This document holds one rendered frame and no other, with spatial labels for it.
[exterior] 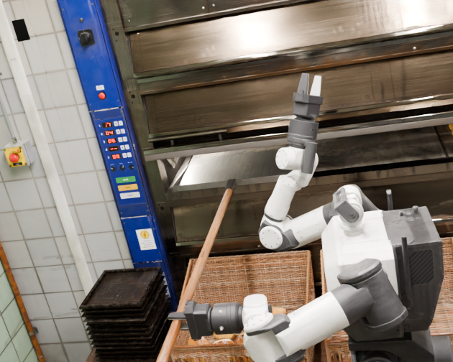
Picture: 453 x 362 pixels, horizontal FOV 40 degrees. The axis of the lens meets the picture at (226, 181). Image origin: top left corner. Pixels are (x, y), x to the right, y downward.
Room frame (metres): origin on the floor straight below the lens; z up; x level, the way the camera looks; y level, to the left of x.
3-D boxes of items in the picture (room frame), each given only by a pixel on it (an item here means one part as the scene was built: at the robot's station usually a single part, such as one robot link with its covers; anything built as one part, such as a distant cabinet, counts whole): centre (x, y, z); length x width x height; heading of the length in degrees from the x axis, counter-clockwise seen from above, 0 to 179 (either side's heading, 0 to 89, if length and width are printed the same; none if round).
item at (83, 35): (2.50, 0.43, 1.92); 0.06 x 0.04 x 0.11; 76
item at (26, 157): (2.62, 0.87, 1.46); 0.10 x 0.07 x 0.10; 76
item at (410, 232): (1.45, -0.37, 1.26); 0.34 x 0.30 x 0.36; 170
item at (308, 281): (2.19, 0.03, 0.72); 0.56 x 0.49 x 0.28; 75
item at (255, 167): (2.61, -0.07, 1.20); 0.55 x 0.36 x 0.03; 75
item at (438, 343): (1.44, -0.39, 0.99); 0.28 x 0.13 x 0.18; 75
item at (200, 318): (1.50, 0.13, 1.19); 0.12 x 0.10 x 0.13; 75
